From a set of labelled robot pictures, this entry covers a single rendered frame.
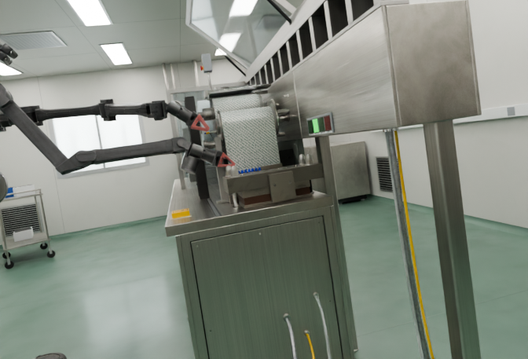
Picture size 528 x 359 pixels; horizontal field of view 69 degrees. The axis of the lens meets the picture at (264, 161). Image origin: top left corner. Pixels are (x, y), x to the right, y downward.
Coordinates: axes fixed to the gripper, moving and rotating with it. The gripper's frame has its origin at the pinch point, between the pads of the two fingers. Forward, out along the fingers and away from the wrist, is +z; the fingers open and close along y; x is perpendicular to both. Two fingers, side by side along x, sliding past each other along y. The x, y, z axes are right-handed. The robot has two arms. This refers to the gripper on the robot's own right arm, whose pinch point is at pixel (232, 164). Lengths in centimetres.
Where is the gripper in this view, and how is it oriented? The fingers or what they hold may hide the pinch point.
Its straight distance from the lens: 170.2
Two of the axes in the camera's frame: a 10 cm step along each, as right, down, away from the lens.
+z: 9.2, 3.4, 2.1
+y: 2.2, 0.2, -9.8
